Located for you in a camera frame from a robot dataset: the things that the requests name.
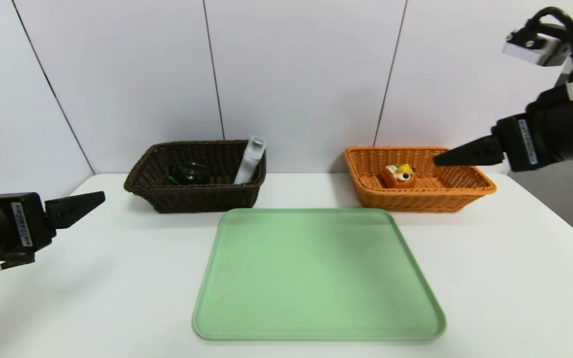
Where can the toy cake slice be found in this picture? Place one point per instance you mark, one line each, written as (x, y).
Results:
(400, 176)

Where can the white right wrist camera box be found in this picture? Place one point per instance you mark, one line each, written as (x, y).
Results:
(535, 47)

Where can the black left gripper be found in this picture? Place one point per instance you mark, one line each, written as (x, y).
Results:
(27, 222)

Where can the black and silver right robot arm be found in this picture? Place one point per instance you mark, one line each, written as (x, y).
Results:
(572, 119)

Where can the orange wicker basket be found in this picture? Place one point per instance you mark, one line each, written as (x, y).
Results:
(445, 196)

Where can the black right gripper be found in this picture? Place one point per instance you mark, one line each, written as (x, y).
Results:
(519, 141)

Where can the clear plastic bottle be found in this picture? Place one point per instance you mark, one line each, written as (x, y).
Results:
(250, 161)

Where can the light green plastic tray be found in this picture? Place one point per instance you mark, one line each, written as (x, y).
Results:
(316, 298)

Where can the dark brown wicker basket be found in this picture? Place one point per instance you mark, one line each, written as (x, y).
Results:
(197, 196)

